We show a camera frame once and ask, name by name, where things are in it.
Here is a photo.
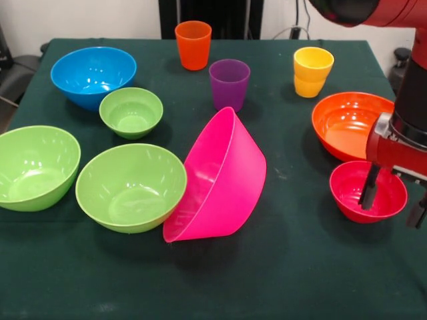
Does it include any small green plastic bowl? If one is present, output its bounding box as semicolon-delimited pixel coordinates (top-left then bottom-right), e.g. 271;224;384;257
98;87;164;141

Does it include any blue plastic bowl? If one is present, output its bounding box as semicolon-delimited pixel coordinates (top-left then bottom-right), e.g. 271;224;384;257
50;46;137;112

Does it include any orange plastic cup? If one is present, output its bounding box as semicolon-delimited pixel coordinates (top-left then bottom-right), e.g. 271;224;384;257
174;20;213;71

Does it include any purple plastic cup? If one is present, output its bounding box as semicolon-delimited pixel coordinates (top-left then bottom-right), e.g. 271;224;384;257
208;59;252;113

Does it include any dark green tablecloth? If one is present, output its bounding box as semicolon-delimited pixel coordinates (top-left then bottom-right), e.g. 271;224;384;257
0;38;427;320

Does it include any black equipment base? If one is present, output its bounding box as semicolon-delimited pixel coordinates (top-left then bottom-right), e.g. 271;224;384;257
389;47;411;94

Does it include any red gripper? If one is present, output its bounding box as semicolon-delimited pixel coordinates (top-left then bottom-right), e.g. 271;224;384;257
358;112;427;229

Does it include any orange plastic bowl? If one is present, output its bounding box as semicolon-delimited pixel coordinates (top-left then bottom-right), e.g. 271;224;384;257
311;92;396;163

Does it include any pink plastic bowl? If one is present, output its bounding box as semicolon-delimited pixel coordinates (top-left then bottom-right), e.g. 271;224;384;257
162;106;268;243

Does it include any black office chair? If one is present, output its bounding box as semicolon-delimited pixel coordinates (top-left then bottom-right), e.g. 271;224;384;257
0;25;51;107

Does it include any large green plastic bowl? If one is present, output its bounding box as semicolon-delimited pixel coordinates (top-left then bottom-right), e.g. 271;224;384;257
75;143;187;234
0;125;82;213

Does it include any small red plastic bowl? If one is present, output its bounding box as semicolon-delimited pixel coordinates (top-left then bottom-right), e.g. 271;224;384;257
329;160;409;224

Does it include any yellow plastic cup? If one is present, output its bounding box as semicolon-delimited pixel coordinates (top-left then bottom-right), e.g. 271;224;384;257
293;46;335;83
294;75;326;99

